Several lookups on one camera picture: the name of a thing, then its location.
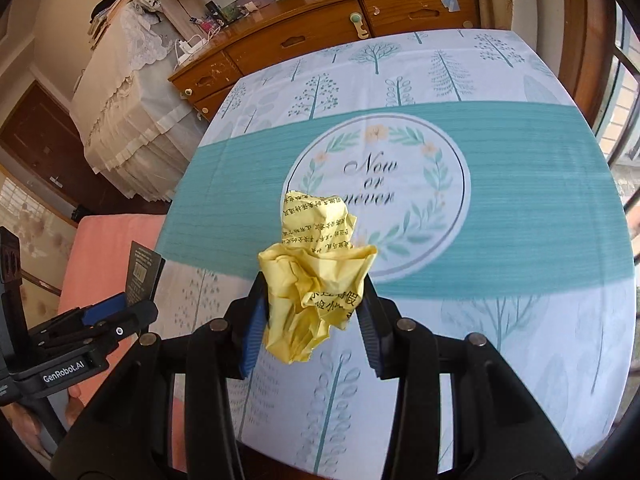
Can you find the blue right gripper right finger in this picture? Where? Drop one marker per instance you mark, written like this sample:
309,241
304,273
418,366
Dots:
371,319

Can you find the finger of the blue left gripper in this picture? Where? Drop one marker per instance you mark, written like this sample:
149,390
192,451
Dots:
102,309
102,338

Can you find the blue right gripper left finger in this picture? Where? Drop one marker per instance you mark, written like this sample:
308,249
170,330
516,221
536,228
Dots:
254,318

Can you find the black card tag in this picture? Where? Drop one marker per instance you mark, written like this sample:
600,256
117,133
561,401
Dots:
143,275

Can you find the yellow paper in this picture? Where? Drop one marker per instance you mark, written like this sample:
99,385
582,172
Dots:
315,275

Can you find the pink bed sheet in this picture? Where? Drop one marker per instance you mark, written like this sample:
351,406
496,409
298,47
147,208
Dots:
97,269

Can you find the tree print tablecloth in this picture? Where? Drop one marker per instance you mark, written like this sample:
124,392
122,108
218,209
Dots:
469,167

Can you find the cream lace covered furniture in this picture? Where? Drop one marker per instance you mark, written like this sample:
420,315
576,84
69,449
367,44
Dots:
136,129

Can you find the dark wooden door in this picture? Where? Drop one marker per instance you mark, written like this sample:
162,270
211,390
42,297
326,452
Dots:
43,139

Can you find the window metal grille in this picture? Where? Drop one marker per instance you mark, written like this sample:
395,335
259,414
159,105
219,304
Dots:
617,124

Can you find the wooden dresser with drawers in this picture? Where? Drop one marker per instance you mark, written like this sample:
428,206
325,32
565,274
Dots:
287,29

